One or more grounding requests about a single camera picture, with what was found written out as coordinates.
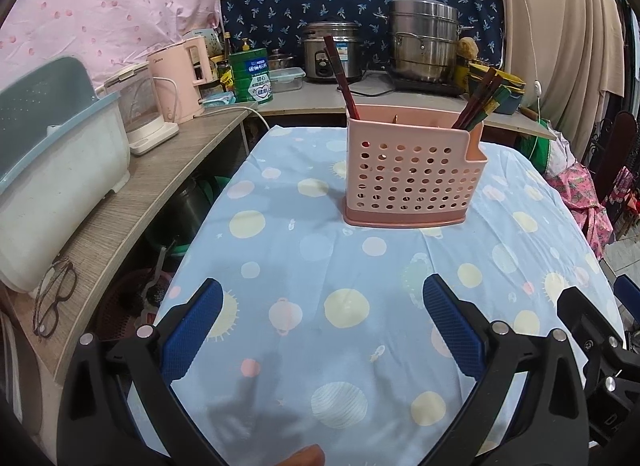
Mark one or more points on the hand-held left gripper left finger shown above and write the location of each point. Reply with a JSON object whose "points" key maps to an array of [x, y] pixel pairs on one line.
{"points": [[192, 331]]}

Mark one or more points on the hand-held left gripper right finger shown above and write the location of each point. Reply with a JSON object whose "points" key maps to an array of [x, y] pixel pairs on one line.
{"points": [[452, 321]]}

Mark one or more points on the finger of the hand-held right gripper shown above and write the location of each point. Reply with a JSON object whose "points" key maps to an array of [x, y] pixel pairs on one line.
{"points": [[585, 316], [629, 291]]}

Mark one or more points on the pink perforated utensil holder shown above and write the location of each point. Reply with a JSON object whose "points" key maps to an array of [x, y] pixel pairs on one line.
{"points": [[410, 170]]}

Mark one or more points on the bundle of green-tipped chopsticks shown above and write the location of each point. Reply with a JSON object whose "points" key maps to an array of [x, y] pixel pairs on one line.
{"points": [[480, 100]]}

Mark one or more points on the dark red chopstick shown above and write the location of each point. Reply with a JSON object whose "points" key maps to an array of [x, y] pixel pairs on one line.
{"points": [[334, 63], [347, 90]]}

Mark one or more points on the person's left hand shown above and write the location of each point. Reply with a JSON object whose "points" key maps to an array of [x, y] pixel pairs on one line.
{"points": [[307, 458]]}

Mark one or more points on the red plastic colander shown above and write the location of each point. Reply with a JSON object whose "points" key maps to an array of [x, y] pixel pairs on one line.
{"points": [[125, 306]]}

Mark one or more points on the green plastic basin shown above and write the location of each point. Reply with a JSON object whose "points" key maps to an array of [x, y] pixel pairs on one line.
{"points": [[165, 248]]}

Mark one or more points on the pink floral cloth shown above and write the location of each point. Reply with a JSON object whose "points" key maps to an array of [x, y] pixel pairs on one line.
{"points": [[580, 206]]}

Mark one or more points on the blue planet-print tablecloth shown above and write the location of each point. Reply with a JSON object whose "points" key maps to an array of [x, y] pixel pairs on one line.
{"points": [[350, 271]]}

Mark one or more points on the steel pot under shelf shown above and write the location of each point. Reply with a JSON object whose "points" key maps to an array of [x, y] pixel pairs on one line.
{"points": [[190, 206]]}

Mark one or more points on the dark-framed eyeglasses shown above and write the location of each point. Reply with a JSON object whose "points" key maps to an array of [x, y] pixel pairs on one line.
{"points": [[62, 281]]}

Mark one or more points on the wooden side shelf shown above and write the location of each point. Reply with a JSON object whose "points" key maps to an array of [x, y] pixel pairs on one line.
{"points": [[150, 196]]}

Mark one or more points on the dark wooden chair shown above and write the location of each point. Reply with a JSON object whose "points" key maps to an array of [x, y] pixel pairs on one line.
{"points": [[625, 145]]}

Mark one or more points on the green bag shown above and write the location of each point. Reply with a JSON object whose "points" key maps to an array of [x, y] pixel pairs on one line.
{"points": [[542, 145]]}

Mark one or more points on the white dish drainer box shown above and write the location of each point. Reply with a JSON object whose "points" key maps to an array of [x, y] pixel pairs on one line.
{"points": [[60, 185]]}

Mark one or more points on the white blender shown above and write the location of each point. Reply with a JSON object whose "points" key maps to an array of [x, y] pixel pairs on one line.
{"points": [[145, 130]]}

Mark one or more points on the blue tissue packet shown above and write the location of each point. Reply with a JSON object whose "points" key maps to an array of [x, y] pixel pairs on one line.
{"points": [[218, 99]]}

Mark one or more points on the black induction cooker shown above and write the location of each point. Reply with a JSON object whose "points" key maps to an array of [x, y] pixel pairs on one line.
{"points": [[425, 87]]}

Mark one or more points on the row of hanging clothes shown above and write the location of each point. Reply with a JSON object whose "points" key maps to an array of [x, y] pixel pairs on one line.
{"points": [[627, 45]]}

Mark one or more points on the pink electric kettle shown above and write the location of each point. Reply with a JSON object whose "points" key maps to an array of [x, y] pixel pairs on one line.
{"points": [[170, 85]]}

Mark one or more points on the yellow snack packet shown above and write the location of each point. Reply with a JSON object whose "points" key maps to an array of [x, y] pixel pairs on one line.
{"points": [[227, 81]]}

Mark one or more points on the beige curtain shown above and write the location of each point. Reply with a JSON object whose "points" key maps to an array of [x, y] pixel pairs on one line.
{"points": [[560, 45]]}

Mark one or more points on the grey counter board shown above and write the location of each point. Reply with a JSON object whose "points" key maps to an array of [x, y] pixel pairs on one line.
{"points": [[320, 101]]}

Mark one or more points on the clear plastic food container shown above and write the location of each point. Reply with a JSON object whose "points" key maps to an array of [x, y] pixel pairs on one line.
{"points": [[286, 80]]}

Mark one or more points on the brown loofah sponge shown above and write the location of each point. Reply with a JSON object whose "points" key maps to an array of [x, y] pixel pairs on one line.
{"points": [[467, 48]]}

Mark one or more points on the steel steamer pot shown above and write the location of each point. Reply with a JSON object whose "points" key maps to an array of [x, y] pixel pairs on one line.
{"points": [[425, 40]]}

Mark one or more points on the small lidded steel pot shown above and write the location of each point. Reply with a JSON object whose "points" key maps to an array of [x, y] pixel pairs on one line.
{"points": [[281, 60]]}

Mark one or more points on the dark sauce bottle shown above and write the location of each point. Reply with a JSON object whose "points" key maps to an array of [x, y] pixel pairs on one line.
{"points": [[227, 45]]}

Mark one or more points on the yellow dish soap bottle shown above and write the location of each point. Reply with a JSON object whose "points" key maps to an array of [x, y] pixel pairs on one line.
{"points": [[245, 45]]}

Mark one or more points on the white carton box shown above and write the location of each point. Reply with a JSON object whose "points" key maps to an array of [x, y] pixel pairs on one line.
{"points": [[212, 40]]}

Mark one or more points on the steel rice cooker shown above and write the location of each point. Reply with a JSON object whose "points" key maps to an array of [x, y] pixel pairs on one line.
{"points": [[317, 55]]}

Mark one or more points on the navy leaf-print cloth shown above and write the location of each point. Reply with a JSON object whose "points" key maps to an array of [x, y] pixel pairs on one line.
{"points": [[280, 5]]}

